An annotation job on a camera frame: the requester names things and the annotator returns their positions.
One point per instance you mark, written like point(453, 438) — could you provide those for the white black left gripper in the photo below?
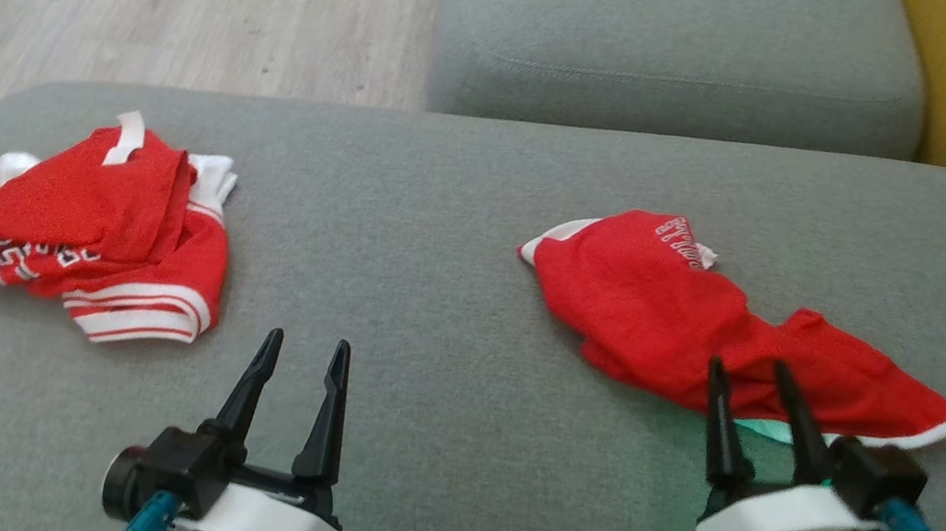
point(269, 529)

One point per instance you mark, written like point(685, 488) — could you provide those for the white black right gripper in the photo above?
point(770, 520)

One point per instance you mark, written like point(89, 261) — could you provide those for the red shorts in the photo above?
point(661, 310)

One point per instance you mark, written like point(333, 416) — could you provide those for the red basketball jersey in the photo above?
point(92, 212)

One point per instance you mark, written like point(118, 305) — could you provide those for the large grey sofa seat cushion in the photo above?
point(450, 299)

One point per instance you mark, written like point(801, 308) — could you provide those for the small grey sofa cushion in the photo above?
point(680, 45)

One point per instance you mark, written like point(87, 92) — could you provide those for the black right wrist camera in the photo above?
point(878, 480)

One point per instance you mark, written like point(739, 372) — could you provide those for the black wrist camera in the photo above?
point(167, 463)
point(878, 480)

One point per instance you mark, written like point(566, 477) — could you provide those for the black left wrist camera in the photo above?
point(167, 463)

